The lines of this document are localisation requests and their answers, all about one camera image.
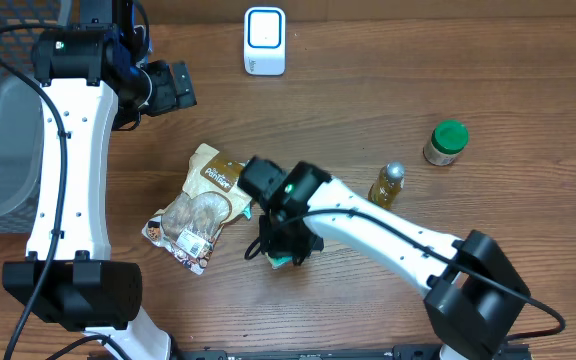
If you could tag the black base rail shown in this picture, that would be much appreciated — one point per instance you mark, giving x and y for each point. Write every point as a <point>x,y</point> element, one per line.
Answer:
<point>397,352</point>

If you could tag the teal white wipes packet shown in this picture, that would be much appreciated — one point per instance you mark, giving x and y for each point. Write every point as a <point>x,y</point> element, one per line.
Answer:
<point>247,212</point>

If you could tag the brown snack pouch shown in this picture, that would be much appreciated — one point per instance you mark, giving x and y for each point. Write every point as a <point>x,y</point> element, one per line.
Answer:
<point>188,227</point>

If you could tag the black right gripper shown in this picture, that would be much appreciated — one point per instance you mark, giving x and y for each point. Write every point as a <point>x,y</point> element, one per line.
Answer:
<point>275,243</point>

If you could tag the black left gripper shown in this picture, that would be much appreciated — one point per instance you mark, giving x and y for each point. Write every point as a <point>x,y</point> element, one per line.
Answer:
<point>168,98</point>

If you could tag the yellow liquid bottle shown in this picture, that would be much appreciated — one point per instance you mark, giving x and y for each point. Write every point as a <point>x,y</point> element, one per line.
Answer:
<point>388,184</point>

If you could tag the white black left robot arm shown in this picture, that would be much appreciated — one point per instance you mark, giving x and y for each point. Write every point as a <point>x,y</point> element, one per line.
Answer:
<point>93,78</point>

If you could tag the white barcode scanner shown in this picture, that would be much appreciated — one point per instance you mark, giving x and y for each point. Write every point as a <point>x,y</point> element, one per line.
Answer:
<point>264,41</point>

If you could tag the grey plastic mesh basket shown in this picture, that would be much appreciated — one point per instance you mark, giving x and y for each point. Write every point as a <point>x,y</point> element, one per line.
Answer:
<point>21,130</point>

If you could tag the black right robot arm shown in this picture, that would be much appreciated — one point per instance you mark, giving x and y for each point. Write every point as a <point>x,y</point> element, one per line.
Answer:
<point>471,292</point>

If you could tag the green lid jar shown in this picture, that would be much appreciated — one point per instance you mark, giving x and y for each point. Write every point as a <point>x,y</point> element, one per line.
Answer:
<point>447,141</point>

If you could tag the teal tissue pack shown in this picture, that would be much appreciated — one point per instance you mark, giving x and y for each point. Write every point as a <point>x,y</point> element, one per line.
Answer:
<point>278,262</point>

